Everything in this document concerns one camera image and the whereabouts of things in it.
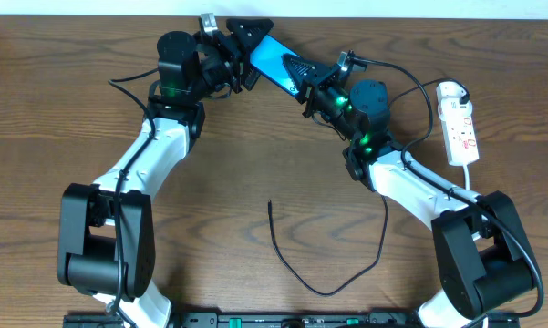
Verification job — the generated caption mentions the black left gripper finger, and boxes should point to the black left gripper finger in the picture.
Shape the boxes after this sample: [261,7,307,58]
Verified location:
[242,67,261,90]
[226,18,274,51]

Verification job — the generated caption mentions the blue Galaxy smartphone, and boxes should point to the blue Galaxy smartphone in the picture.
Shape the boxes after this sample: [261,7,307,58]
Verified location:
[250,35,299,97]

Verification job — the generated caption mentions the black charger cable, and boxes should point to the black charger cable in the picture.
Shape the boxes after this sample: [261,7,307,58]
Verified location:
[267,77,471,298]

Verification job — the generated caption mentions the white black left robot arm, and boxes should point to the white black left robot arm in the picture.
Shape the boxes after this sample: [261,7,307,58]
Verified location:
[57,14,273,327]

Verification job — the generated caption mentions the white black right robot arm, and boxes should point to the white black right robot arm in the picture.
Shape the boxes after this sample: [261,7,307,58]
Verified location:
[281,53,544,327]

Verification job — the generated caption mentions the white USB charger adapter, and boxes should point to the white USB charger adapter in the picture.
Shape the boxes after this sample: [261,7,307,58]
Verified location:
[436,80,470,105]

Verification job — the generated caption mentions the white power strip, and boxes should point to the white power strip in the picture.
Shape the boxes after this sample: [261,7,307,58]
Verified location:
[438,97,480,166]

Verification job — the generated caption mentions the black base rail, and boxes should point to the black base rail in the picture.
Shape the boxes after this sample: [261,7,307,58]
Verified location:
[62,310,521,328]

